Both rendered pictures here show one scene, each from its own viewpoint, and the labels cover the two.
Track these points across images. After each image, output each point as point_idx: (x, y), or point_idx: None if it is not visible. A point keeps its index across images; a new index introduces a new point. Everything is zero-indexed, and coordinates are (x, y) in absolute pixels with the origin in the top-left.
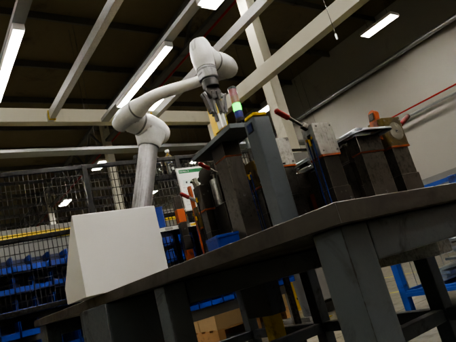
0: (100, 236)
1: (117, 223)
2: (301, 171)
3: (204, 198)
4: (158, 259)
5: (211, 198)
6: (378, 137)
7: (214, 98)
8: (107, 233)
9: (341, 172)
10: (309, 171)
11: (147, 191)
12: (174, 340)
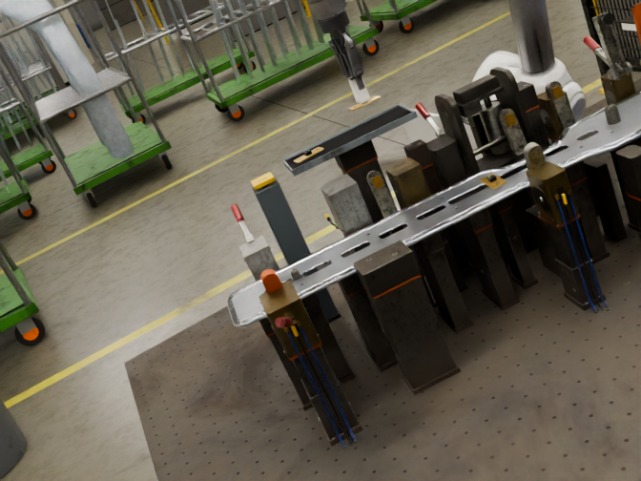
0: (418, 135)
1: (424, 127)
2: (417, 223)
3: (474, 135)
4: None
5: (480, 139)
6: None
7: (338, 53)
8: (421, 135)
9: None
10: (430, 228)
11: (519, 42)
12: None
